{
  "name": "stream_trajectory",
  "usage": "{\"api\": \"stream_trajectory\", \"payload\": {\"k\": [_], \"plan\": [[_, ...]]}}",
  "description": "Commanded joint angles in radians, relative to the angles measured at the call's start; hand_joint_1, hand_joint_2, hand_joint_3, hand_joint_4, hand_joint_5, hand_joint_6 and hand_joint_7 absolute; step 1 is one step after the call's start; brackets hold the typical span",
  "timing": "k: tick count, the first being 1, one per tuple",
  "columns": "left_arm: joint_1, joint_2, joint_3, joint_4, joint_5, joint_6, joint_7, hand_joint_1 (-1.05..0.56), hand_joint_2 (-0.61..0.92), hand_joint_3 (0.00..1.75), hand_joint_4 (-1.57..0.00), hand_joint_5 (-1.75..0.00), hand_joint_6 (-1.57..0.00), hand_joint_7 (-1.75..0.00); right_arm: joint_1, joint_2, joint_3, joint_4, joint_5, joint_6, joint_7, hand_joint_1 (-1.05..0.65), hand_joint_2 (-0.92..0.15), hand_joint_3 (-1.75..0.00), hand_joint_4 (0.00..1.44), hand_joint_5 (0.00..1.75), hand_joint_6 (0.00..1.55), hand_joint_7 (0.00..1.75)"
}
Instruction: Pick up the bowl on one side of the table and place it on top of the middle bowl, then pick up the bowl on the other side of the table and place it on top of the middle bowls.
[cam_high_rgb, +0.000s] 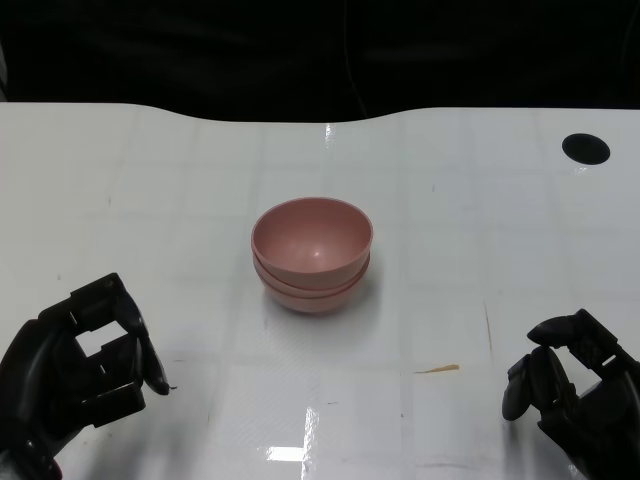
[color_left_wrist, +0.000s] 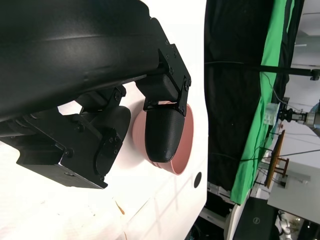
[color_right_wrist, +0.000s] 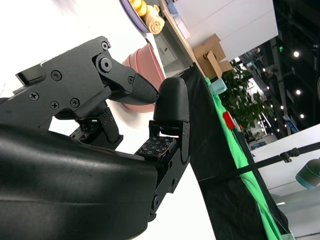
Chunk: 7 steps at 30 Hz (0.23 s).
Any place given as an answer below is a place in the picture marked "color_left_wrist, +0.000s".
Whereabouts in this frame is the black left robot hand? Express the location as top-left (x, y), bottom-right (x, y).
top-left (0, 0), bottom-right (192, 190)

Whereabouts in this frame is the pink plastic bowl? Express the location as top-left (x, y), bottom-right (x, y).
top-left (147, 149), bottom-right (171, 171)
top-left (159, 100), bottom-right (195, 176)
top-left (131, 109), bottom-right (161, 167)

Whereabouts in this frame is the black backdrop curtain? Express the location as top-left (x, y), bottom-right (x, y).
top-left (203, 0), bottom-right (305, 201)

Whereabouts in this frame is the round black table grommet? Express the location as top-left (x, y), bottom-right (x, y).
top-left (194, 171), bottom-right (203, 189)

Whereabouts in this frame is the green screen cloth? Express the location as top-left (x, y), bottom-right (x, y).
top-left (229, 0), bottom-right (301, 205)

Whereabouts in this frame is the clear plastic box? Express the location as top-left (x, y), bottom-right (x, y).
top-left (264, 101), bottom-right (281, 126)

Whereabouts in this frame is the round wooden side table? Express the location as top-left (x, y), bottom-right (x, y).
top-left (264, 129), bottom-right (291, 190)

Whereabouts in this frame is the grey mechanical device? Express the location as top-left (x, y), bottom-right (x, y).
top-left (277, 99), bottom-right (320, 129)

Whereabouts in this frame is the black computer monitor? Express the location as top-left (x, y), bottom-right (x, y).
top-left (225, 196), bottom-right (279, 240)

